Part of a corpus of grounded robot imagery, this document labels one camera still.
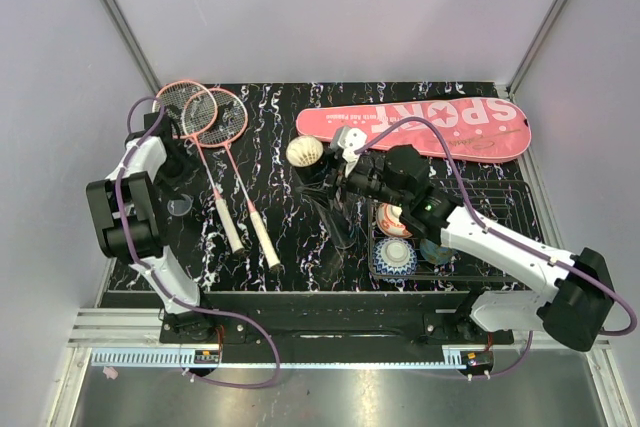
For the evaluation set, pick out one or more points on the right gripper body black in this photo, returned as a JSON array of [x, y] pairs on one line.
[[368, 179]]

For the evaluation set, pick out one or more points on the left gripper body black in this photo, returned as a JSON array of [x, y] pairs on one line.
[[176, 169]]

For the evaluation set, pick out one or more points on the clear plastic tube lid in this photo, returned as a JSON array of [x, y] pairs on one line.
[[180, 207]]

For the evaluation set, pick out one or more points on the pink badminton racket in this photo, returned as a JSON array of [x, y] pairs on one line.
[[229, 126], [210, 172]]

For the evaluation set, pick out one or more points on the black shuttlecock tube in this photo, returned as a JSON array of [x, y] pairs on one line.
[[332, 214]]

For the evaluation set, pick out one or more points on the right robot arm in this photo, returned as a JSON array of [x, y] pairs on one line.
[[567, 295]]

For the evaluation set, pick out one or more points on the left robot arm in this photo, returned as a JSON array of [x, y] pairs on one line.
[[130, 222]]

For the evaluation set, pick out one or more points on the red patterned bowl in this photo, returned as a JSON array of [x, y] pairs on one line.
[[388, 221]]

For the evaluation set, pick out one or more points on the blue patterned bowl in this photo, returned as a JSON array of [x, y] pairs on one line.
[[395, 259]]

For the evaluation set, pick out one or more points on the blue ceramic cup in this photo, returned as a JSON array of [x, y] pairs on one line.
[[435, 254]]

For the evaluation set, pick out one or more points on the black wire dish rack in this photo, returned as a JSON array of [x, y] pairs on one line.
[[508, 203]]

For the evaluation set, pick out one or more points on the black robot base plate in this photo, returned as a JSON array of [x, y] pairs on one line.
[[343, 326]]

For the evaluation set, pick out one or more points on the aluminium post left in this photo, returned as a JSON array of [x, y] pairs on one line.
[[131, 43]]

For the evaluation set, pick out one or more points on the aluminium post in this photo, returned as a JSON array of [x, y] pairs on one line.
[[546, 27], [131, 43]]

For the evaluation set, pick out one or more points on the aluminium post right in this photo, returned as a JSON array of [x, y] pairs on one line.
[[546, 27]]

